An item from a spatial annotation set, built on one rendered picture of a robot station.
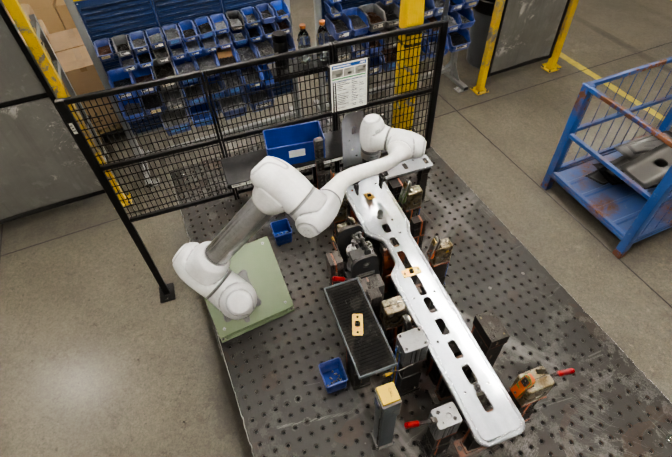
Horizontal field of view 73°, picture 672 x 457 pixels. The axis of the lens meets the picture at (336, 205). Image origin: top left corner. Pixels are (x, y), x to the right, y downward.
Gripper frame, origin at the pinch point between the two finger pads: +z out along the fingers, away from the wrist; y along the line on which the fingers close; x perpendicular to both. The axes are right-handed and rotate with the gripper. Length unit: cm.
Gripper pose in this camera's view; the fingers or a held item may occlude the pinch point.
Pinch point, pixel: (368, 187)
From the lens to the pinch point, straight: 223.0
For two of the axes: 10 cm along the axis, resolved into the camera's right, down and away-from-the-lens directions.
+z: 0.1, 6.9, 7.3
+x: -3.4, -6.8, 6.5
